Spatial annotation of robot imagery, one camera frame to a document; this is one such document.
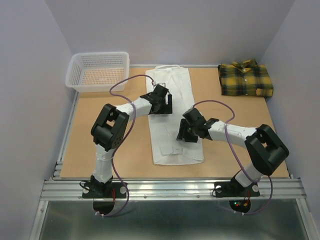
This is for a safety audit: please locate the white long sleeve shirt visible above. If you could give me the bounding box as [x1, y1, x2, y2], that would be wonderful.
[145, 65, 205, 166]

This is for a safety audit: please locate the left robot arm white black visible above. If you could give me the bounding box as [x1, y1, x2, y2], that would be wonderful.
[82, 84, 173, 199]

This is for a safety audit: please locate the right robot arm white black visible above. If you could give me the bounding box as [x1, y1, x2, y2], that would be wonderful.
[176, 107, 290, 198]

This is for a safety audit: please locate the yellow plaid folded shirt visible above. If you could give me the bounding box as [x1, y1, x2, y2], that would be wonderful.
[217, 59, 274, 98]

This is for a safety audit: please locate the white perforated plastic basket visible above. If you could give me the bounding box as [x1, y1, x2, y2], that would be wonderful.
[65, 51, 130, 93]

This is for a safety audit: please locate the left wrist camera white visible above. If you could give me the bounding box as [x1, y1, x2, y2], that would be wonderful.
[157, 82, 166, 88]

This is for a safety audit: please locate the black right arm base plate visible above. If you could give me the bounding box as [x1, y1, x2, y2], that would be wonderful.
[211, 181, 260, 198]

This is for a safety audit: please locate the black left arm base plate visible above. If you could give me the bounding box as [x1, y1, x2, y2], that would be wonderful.
[79, 181, 127, 199]

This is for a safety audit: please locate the aluminium mounting rail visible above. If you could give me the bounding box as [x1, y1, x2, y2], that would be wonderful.
[40, 178, 307, 201]

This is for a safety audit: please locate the metal table frame edge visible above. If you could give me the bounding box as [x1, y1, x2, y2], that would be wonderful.
[29, 92, 79, 240]

